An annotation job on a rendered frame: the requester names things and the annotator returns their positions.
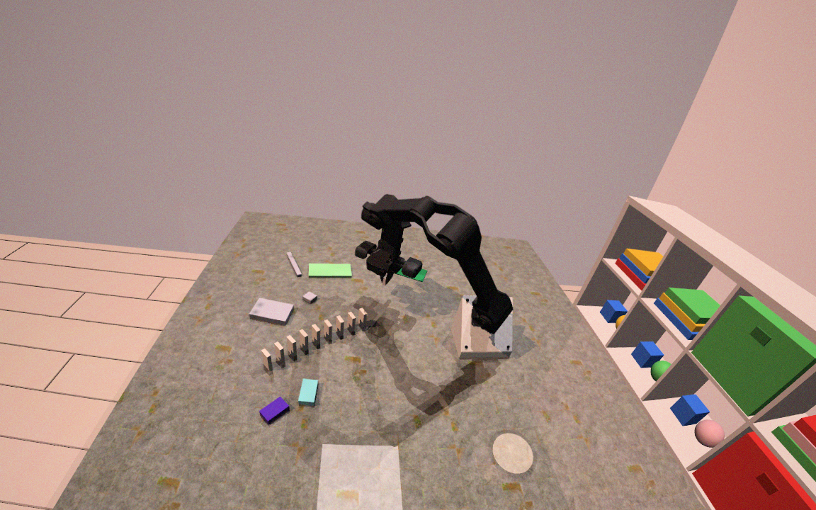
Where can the light blue rectangular block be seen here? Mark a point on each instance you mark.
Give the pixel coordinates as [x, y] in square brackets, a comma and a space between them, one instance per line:
[308, 392]

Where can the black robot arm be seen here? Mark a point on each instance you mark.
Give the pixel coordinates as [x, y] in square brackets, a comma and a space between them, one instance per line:
[460, 239]

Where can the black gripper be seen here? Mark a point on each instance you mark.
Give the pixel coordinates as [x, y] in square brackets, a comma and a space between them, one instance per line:
[410, 268]

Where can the purple rectangular block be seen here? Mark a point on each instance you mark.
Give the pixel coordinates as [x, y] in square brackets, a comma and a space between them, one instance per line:
[273, 410]

